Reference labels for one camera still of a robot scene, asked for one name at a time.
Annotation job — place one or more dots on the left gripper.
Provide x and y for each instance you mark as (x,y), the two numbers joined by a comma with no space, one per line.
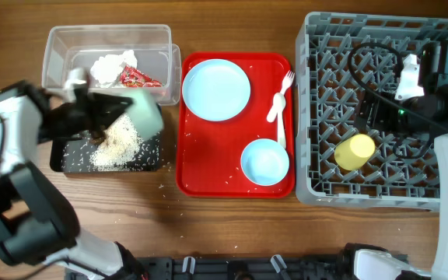
(92,121)

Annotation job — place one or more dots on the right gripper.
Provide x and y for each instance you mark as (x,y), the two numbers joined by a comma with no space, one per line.
(369,117)

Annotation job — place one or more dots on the green bowl with food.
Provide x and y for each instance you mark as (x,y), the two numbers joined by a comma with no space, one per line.
(145,113)

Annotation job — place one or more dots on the white napkin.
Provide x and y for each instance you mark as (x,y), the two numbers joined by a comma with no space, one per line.
(107,69)

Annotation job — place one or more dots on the red snack wrapper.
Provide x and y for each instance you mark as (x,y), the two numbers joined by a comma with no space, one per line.
(133,78)

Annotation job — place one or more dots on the yellow plastic cup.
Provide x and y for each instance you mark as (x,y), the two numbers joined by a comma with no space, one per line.
(354,152)

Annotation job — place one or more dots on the white plastic fork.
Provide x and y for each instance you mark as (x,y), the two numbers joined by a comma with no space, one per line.
(286,84)

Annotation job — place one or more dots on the white plastic spoon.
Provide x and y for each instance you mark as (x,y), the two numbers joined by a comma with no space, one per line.
(276,107)

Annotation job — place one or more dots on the light blue plate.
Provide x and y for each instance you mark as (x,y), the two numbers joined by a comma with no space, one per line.
(216,90)

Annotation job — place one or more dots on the light blue bowl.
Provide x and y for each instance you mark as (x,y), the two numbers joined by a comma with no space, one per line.
(264,162)

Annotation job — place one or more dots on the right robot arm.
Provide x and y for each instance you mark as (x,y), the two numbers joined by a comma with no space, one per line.
(419,107)

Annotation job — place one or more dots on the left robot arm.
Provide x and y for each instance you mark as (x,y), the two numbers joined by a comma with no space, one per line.
(38,225)

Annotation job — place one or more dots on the grey dishwasher rack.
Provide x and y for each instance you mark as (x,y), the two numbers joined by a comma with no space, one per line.
(328,97)

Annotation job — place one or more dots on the clear plastic waste bin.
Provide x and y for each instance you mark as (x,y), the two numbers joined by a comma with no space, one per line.
(70,47)

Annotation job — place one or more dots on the spilled rice pile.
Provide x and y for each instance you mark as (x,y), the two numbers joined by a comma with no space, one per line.
(119,148)

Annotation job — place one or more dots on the black plastic tray bin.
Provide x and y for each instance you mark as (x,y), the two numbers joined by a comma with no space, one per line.
(74,156)

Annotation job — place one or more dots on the red serving tray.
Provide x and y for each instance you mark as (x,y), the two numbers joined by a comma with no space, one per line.
(208,153)

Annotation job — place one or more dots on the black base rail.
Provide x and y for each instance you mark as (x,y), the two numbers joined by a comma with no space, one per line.
(308,267)

